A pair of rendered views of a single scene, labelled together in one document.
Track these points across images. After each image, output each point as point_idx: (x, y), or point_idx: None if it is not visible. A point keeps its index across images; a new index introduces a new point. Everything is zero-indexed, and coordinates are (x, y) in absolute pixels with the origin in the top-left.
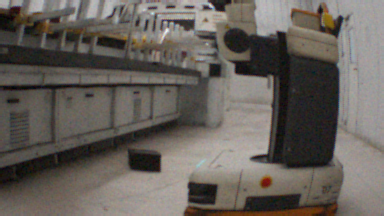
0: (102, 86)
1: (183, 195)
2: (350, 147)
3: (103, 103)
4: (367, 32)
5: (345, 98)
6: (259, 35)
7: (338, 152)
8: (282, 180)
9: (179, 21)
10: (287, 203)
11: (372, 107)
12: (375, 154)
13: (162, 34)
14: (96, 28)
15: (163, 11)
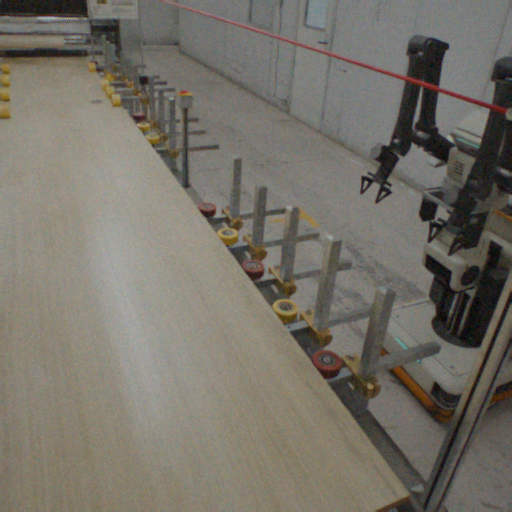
0: None
1: (335, 345)
2: (352, 176)
3: None
4: (384, 4)
5: (281, 68)
6: (502, 277)
7: (351, 195)
8: (507, 374)
9: (61, 1)
10: (508, 387)
11: (375, 116)
12: (410, 197)
13: (143, 95)
14: (277, 242)
15: None
